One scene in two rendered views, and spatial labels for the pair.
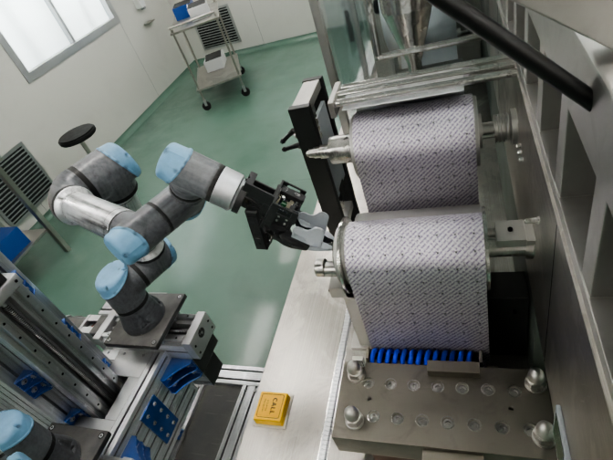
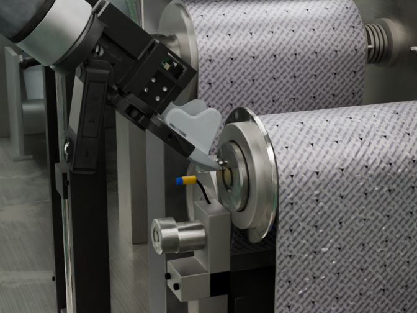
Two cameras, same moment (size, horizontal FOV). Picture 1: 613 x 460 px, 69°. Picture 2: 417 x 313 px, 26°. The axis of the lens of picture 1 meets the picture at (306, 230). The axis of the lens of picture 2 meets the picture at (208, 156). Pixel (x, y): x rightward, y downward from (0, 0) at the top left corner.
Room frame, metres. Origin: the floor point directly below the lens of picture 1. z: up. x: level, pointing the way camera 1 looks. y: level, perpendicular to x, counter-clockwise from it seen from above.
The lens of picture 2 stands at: (0.03, 0.65, 1.55)
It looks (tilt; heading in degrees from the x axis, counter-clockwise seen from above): 17 degrees down; 313
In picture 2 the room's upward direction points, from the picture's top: straight up
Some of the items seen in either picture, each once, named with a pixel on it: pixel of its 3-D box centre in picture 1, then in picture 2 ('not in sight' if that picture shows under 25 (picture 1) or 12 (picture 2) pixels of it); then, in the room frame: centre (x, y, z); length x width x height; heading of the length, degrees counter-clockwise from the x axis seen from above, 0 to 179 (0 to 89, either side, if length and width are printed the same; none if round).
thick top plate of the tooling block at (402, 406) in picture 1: (443, 412); not in sight; (0.40, -0.12, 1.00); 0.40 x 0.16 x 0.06; 64
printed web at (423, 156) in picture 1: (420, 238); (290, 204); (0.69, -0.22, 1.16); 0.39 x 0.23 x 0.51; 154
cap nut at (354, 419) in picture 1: (352, 414); not in sight; (0.43, 0.04, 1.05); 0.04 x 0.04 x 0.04
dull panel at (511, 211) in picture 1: (495, 86); not in sight; (1.44, -0.84, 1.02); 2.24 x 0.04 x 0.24; 154
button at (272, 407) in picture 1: (272, 408); not in sight; (0.59, 0.23, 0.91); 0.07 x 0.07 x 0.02; 64
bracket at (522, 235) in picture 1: (514, 232); not in sight; (0.50, -0.32, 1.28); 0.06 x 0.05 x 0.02; 64
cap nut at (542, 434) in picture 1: (545, 431); not in sight; (0.29, -0.24, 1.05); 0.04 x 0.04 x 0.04
